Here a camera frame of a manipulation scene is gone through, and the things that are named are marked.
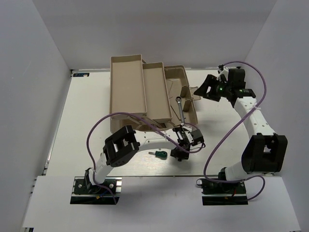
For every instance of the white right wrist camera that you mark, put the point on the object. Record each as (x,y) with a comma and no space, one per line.
(222,73)

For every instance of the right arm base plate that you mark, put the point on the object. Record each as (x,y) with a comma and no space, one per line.
(220,194)

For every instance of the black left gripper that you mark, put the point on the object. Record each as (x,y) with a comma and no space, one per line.
(175,152)

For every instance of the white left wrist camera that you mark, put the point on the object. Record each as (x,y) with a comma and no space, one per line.
(186,126)

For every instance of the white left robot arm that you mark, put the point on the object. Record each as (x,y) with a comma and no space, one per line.
(121,146)

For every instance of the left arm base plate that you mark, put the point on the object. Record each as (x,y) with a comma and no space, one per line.
(96,195)

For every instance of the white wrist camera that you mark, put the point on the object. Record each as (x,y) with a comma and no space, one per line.
(186,126)
(222,73)

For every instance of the stubby green screwdriver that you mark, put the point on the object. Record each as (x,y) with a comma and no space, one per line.
(159,154)

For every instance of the beige toolbox with clear lid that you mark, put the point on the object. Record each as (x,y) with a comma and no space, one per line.
(148,90)

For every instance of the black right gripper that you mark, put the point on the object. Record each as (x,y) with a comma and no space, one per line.
(202,92)

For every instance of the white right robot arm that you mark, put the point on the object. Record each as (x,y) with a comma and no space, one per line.
(266,149)

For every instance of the large silver ratchet wrench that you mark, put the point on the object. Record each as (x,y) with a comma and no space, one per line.
(178,100)

